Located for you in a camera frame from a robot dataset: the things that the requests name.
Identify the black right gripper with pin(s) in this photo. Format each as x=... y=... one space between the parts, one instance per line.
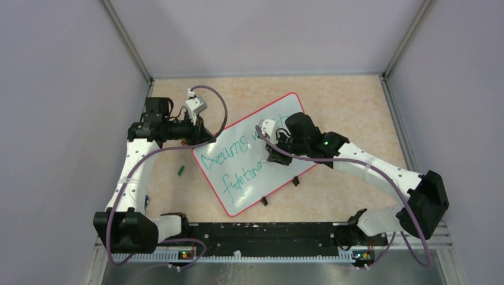
x=276 y=155

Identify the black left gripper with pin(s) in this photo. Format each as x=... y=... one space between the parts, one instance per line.
x=199 y=135

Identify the pink framed whiteboard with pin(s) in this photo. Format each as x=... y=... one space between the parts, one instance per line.
x=231 y=164

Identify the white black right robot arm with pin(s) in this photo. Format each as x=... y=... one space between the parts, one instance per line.
x=421 y=198

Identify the black whiteboard foot clip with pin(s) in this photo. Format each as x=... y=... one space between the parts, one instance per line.
x=296 y=181
x=264 y=201

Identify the blue toy car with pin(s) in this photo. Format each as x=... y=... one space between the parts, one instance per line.
x=147 y=201

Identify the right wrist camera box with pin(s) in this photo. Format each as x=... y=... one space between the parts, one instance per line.
x=268 y=128

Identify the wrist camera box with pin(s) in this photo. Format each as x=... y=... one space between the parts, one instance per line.
x=268 y=128
x=195 y=104

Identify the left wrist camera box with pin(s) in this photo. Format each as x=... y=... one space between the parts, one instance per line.
x=195 y=104

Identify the aluminium frame rail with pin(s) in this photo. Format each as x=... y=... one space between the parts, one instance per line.
x=150 y=88

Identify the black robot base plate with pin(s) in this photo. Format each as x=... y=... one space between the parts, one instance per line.
x=300 y=239

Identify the white slotted cable duct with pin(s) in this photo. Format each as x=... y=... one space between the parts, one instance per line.
x=172 y=256

